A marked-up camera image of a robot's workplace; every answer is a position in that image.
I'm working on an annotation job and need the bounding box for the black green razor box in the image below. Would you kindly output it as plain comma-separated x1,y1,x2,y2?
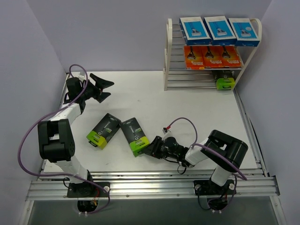
120,117,150,157
212,70,235,90
86,113,121,150

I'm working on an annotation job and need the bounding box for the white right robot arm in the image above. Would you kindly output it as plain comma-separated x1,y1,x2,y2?
142,129,248,196

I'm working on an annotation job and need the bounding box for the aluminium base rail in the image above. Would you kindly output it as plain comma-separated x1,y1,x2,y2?
26,169,280,201

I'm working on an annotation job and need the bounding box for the blue white Harry's razor box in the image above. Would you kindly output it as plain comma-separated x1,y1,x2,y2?
203,16,237,45

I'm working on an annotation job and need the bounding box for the orange Gillette razor box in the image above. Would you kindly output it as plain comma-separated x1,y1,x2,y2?
201,46,224,68
184,46,205,70
221,46,241,68

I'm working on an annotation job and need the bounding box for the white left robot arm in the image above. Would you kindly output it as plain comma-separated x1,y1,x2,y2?
37,74,114,196

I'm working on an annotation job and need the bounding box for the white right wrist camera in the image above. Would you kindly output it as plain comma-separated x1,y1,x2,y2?
162,127,173,141

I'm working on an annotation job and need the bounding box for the cream metal wire shelf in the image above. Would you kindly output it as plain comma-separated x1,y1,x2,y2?
163,18,258,90

